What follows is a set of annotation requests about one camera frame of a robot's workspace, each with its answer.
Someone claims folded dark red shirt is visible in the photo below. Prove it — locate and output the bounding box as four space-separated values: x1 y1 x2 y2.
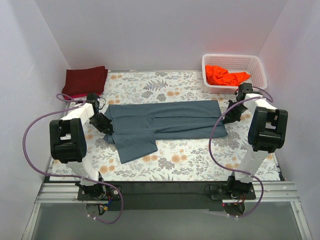
62 66 108 98

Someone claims crumpled orange t shirt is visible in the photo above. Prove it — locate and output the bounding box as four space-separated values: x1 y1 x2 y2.
205 65 251 87

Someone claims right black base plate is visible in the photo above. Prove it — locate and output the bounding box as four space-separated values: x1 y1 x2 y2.
204 182 256 201

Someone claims white plastic mesh basket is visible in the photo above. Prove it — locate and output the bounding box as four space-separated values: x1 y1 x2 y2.
201 54 268 94

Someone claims grey blue t shirt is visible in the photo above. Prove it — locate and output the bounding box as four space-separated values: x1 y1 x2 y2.
103 100 227 164

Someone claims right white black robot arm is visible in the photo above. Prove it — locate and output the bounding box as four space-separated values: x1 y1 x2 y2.
222 83 289 199

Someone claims aluminium front rail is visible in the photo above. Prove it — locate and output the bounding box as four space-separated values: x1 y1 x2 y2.
36 181 299 204

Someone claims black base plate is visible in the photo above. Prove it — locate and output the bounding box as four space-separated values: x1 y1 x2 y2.
77 184 122 201
204 182 256 201

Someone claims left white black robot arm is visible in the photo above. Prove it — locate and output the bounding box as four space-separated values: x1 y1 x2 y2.
49 93 114 200

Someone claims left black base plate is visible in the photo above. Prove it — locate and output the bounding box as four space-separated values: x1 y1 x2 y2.
77 184 122 201

